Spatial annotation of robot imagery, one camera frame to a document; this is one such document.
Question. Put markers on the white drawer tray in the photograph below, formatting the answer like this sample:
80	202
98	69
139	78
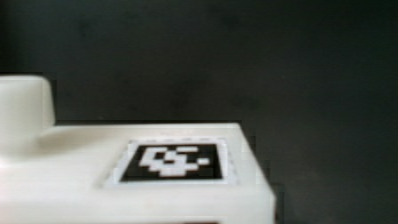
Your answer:
121	174

